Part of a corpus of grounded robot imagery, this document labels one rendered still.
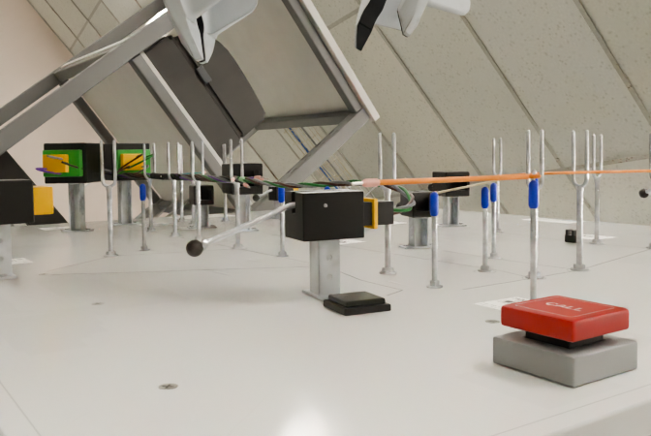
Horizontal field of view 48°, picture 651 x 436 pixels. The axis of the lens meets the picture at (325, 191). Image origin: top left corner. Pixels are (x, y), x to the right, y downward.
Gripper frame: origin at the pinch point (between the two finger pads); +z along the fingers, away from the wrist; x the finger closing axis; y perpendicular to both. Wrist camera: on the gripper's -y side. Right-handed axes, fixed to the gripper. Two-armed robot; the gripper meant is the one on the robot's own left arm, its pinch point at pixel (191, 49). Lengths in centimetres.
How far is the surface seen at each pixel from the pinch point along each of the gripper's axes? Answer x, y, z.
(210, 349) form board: -5.0, 1.7, 23.5
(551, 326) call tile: -4.8, 22.2, 25.6
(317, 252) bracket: 10.5, 3.8, 15.9
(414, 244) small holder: 43.3, 4.2, 11.1
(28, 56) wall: 503, -475, -356
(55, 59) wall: 523, -458, -355
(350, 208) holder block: 10.5, 7.3, 12.9
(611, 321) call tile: -2.9, 25.2, 25.8
